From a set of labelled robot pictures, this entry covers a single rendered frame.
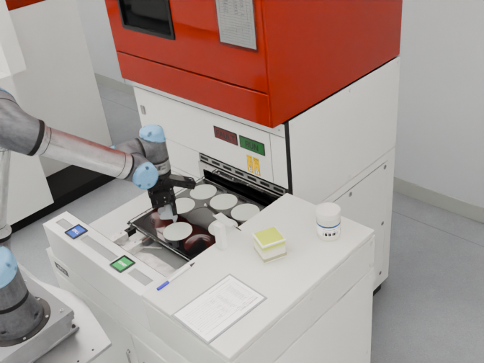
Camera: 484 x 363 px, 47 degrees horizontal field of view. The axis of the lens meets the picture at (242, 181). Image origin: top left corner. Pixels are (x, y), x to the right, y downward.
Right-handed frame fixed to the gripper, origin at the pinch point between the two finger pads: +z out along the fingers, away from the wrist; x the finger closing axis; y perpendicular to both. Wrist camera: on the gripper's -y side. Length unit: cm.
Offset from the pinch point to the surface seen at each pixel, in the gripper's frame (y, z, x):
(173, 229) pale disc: 1.9, 1.3, 3.7
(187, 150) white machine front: -13.3, -4.6, -37.0
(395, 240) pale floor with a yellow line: -123, 91, -56
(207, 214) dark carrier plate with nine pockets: -10.8, 1.4, 0.5
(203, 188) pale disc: -13.8, 1.3, -16.6
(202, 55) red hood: -20, -50, -14
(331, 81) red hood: -60, -36, -4
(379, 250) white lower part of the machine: -91, 60, -20
